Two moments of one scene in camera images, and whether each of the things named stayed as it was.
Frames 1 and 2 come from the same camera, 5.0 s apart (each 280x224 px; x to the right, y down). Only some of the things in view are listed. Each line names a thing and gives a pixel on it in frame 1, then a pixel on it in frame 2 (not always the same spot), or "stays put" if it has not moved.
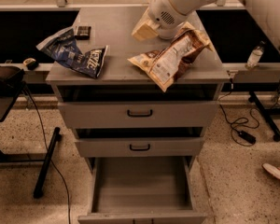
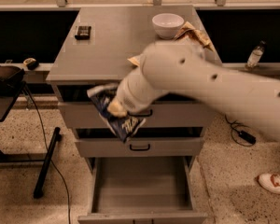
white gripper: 162,20 to 126,98
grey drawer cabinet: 122,120 stays put
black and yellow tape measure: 31,63 stays put
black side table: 1,106 stays put
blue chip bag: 64,48 to 124,127
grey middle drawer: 138,147 stays put
